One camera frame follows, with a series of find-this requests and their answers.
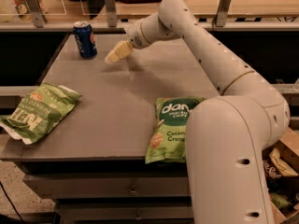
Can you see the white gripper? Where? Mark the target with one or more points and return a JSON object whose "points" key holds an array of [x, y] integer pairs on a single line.
{"points": [[135, 36]]}

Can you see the blue pepsi can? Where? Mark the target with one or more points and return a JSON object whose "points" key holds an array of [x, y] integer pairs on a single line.
{"points": [[83, 33]]}

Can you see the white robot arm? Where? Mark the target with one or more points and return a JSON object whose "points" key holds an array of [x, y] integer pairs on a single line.
{"points": [[225, 135]]}

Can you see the green dang rice chips bag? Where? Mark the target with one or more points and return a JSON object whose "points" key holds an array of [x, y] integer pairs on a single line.
{"points": [[167, 143]]}

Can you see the green kettle chips bag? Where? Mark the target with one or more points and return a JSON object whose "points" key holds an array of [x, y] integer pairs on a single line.
{"points": [[39, 112]]}

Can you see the orange package behind glass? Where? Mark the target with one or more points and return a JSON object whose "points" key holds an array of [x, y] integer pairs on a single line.
{"points": [[18, 0]]}

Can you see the grey drawer cabinet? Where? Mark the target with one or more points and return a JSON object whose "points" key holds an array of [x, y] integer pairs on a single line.
{"points": [[110, 191]]}

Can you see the cardboard box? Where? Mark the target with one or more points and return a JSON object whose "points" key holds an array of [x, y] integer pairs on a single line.
{"points": [[288, 146]]}

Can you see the yellow snack bag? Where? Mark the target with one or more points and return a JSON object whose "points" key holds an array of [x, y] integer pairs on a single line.
{"points": [[283, 167]]}

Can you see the dark sea salt snack bag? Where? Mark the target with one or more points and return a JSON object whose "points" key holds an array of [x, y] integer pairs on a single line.
{"points": [[272, 174]]}

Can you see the green snack bag in box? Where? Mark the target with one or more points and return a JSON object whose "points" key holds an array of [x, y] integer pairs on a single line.
{"points": [[280, 201]]}

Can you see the middle metal bracket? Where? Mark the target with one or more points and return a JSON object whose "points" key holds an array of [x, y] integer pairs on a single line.
{"points": [[111, 13]]}

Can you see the metal bracket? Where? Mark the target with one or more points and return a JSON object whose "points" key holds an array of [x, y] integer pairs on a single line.
{"points": [[222, 13], [111, 13], [37, 15]]}

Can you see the right metal bracket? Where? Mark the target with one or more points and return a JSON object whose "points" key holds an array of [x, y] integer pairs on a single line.
{"points": [[222, 13]]}

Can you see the left metal bracket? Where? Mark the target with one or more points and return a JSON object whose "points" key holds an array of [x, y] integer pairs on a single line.
{"points": [[37, 15]]}

